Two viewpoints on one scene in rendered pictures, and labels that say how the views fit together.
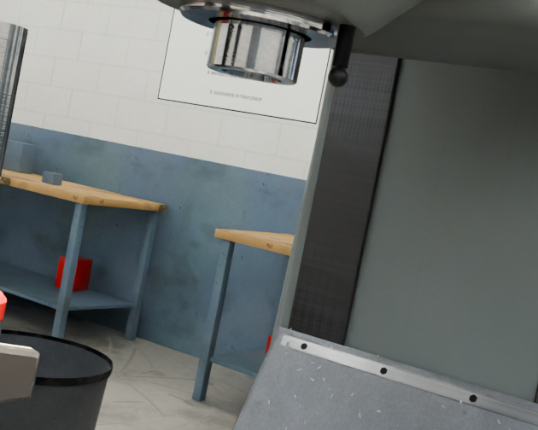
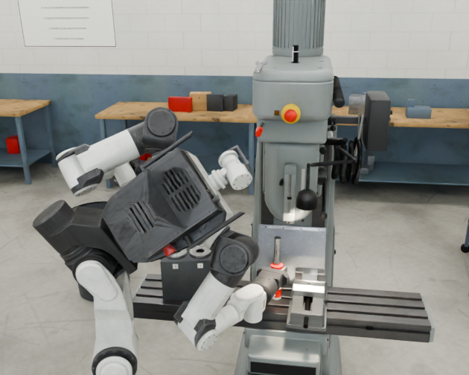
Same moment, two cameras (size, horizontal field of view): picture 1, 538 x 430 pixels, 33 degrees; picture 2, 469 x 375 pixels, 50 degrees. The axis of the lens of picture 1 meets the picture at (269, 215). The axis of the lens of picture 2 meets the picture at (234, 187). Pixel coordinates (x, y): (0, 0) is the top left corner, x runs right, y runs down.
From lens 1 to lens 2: 1.67 m
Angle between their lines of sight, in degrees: 28
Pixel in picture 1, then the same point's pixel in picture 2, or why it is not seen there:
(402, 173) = not seen: hidden behind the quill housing
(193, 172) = (59, 80)
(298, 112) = (105, 42)
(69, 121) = not seen: outside the picture
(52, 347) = (95, 205)
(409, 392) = (289, 231)
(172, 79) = (30, 35)
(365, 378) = (280, 230)
